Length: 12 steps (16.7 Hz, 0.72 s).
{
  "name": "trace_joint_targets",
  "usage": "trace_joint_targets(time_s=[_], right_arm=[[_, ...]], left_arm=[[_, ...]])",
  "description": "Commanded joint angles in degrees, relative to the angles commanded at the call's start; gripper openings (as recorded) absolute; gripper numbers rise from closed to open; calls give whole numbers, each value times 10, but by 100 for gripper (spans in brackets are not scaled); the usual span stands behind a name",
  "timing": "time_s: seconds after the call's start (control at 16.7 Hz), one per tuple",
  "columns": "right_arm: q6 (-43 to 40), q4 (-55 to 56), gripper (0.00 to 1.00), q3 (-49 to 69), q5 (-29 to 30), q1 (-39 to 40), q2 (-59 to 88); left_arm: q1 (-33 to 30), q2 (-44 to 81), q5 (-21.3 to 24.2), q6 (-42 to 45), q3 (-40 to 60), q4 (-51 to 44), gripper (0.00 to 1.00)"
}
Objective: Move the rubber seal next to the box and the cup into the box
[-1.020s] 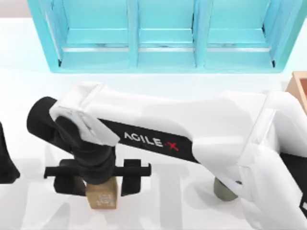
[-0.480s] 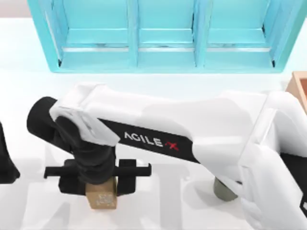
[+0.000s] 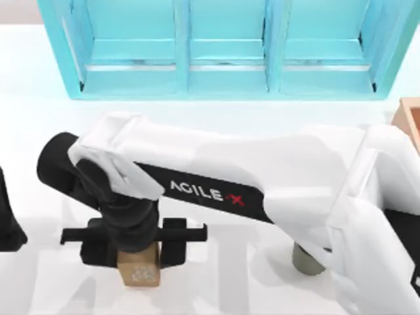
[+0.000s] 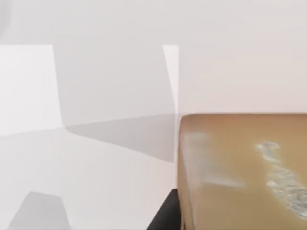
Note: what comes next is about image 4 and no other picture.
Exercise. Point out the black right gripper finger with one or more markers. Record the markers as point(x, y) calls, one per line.
point(169, 212)

